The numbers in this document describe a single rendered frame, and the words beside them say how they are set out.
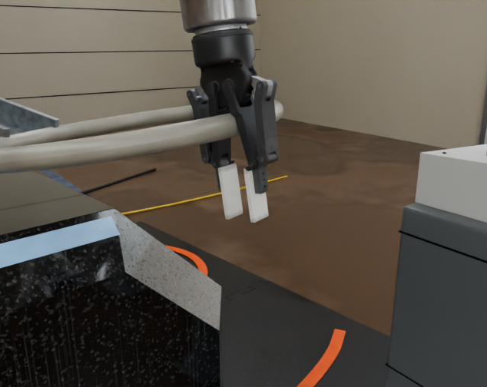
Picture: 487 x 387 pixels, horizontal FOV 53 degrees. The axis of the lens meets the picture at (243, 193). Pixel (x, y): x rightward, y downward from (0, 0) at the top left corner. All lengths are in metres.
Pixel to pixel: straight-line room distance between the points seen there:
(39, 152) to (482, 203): 0.80
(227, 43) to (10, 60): 5.75
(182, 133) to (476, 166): 0.64
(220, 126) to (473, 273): 0.64
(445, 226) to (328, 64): 5.88
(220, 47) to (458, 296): 0.72
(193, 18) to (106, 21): 6.05
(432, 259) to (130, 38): 5.98
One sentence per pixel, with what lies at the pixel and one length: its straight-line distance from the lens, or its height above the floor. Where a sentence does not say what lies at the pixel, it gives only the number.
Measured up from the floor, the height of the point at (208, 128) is 1.04.
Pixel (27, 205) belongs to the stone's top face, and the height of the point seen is 0.85.
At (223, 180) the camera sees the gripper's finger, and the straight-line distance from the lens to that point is 0.64.
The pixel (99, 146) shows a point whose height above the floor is 1.03.
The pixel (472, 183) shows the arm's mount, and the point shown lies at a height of 0.87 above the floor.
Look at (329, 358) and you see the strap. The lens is 1.92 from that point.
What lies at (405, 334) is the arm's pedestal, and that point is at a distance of 1.20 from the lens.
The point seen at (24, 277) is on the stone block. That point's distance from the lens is 0.82.
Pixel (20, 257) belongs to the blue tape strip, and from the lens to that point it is 0.83.
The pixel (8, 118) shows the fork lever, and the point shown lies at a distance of 1.08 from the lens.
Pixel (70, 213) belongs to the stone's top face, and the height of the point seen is 0.85.
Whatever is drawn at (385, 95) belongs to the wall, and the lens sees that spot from 6.25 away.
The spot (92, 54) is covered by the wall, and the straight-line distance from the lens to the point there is 6.56.
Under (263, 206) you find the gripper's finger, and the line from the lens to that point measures 0.63.
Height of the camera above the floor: 1.14
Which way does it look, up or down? 17 degrees down
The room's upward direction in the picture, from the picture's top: straight up
